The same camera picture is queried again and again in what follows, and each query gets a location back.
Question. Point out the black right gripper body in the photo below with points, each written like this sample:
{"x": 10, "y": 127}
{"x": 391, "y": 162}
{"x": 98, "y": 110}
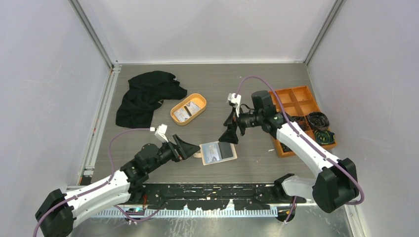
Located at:
{"x": 249, "y": 119}

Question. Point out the green patterned rolled tie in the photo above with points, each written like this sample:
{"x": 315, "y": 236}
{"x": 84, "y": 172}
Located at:
{"x": 324, "y": 137}

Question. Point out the orange compartment tray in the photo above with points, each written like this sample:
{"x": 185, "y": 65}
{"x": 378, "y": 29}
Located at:
{"x": 299, "y": 101}

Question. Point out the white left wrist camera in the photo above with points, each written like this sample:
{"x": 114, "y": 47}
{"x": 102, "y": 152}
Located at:
{"x": 160, "y": 132}

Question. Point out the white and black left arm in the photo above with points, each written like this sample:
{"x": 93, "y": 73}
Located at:
{"x": 61, "y": 212}

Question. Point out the dark patterned rolled tie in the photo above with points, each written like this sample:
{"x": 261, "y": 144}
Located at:
{"x": 301, "y": 121}

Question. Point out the aluminium front rail frame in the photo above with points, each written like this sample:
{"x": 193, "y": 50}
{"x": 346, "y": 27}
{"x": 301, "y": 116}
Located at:
{"x": 186, "y": 212}

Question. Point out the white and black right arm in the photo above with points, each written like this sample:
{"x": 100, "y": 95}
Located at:
{"x": 335, "y": 180}

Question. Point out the yellow oval tray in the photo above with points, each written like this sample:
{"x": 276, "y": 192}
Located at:
{"x": 195, "y": 97}

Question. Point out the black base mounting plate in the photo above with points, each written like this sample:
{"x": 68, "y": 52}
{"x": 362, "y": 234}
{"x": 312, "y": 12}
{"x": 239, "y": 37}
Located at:
{"x": 208, "y": 196}

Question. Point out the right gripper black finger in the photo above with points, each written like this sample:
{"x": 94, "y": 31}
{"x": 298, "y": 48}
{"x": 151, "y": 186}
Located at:
{"x": 231, "y": 119}
{"x": 230, "y": 134}

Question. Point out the credit card in tray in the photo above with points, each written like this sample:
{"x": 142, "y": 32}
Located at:
{"x": 186, "y": 111}

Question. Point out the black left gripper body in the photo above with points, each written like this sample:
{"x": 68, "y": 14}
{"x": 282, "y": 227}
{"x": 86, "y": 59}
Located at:
{"x": 167, "y": 152}

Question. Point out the black cloth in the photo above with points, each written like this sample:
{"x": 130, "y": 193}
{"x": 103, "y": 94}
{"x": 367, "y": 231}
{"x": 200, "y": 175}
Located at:
{"x": 146, "y": 93}

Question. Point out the white credit card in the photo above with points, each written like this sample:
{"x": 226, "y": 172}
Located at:
{"x": 211, "y": 153}

